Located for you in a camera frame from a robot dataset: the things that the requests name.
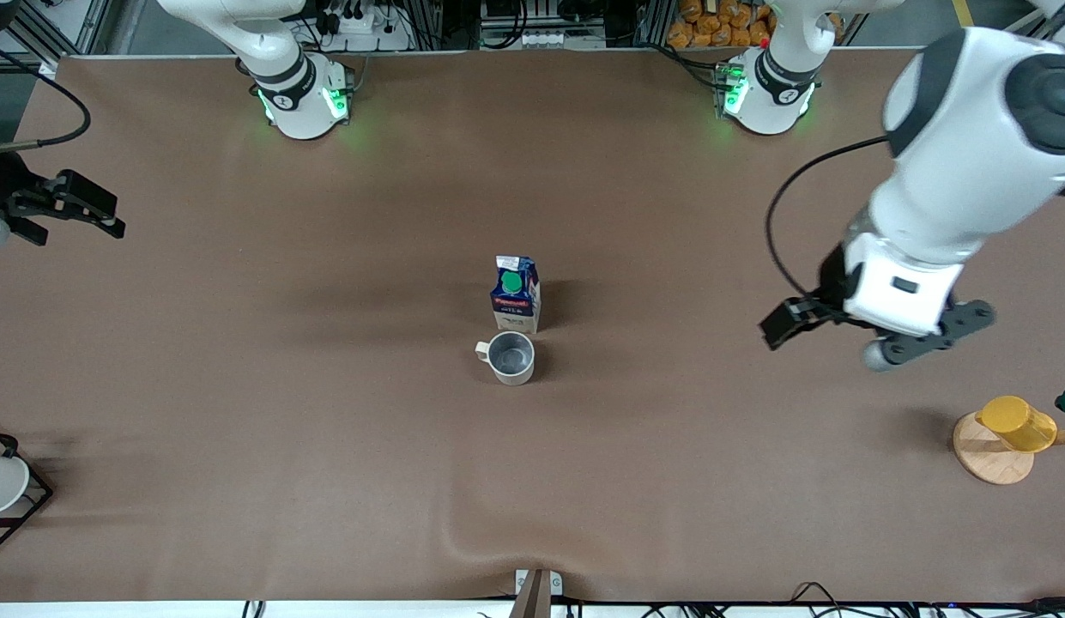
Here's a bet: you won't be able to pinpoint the blue white milk carton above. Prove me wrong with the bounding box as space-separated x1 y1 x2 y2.
489 255 542 335

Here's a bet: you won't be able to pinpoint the grey beige cup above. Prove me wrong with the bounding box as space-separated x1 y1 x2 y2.
475 330 536 387

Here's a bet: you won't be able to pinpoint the yellow cup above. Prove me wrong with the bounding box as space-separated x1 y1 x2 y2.
976 395 1058 454

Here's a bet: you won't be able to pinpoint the white cup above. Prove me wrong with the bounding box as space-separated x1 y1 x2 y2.
0 452 31 516

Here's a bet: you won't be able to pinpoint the round wooden mug stand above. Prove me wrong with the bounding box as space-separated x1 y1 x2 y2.
953 410 1065 487

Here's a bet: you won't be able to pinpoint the brown table mat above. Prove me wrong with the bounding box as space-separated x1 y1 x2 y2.
0 47 1065 603

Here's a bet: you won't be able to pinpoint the orange snack packs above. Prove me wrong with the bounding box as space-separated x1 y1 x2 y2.
667 0 778 50

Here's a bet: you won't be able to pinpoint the white power strip with plugs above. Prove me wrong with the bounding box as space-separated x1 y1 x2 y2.
313 0 413 51

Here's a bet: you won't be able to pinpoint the small white socket strip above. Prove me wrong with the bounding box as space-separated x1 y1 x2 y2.
517 28 578 50

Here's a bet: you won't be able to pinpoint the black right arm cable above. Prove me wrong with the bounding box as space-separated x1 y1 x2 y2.
0 39 91 155

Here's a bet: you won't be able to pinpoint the aluminium frame corner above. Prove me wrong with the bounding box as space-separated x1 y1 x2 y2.
0 0 112 78

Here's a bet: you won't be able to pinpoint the black wire rack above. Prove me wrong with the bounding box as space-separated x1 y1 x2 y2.
0 416 55 554

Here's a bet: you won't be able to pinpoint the black cable loop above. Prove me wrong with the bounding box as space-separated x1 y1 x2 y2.
790 581 852 615

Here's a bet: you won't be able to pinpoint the metal table bracket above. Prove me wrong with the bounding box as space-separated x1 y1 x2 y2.
508 568 564 618

